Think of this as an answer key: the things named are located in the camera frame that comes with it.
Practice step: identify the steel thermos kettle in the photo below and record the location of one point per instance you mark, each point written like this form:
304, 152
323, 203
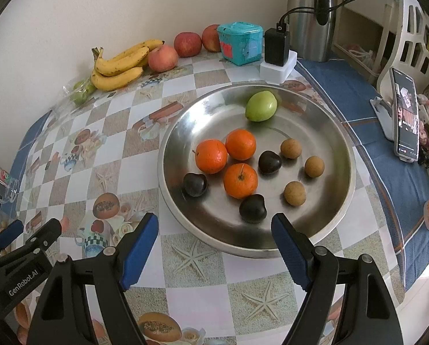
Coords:
308, 25

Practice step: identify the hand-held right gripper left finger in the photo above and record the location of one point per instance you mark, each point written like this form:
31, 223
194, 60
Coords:
139, 251

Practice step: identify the black charger on white base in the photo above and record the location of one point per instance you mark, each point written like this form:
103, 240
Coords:
277, 73

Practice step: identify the pale pink apple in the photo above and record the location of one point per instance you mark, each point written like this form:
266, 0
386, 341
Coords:
163, 59

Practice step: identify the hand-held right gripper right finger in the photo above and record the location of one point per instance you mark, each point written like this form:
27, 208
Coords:
290, 251

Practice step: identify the red apple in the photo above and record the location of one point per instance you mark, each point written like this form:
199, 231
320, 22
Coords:
210, 38
187, 44

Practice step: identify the smartphone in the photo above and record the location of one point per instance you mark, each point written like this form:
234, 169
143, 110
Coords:
405, 115

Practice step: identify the round steel plate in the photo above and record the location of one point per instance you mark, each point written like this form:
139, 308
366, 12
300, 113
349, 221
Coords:
218, 115

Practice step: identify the checkered tablecloth with blue border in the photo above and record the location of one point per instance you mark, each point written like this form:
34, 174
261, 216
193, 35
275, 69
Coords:
207, 79

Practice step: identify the clear plastic holder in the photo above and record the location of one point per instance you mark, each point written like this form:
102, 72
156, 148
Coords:
2, 187

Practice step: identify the white phone stand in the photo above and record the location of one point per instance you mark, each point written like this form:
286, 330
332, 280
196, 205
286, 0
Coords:
381, 115

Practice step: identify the green mango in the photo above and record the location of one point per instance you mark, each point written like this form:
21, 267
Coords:
261, 107

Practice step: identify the orange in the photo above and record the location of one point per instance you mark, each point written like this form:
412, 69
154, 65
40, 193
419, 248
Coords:
240, 144
210, 156
240, 181

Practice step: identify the teal plastic box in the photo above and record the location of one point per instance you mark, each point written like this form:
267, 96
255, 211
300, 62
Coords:
241, 43

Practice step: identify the white plastic chair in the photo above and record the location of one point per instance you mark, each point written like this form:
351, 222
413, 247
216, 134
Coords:
408, 43

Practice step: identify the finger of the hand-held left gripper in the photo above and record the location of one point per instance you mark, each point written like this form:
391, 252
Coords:
45, 235
9, 231

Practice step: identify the bunch of yellow bananas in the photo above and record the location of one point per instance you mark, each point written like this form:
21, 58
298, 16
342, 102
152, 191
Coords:
117, 79

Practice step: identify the plastic bag of green fruit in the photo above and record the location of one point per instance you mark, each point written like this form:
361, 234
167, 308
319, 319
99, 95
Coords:
81, 95

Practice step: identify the cream wooden shelf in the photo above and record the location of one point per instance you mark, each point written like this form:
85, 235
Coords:
358, 18

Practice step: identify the small brown round fruit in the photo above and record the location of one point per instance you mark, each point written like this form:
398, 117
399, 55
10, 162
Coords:
314, 166
294, 193
290, 148

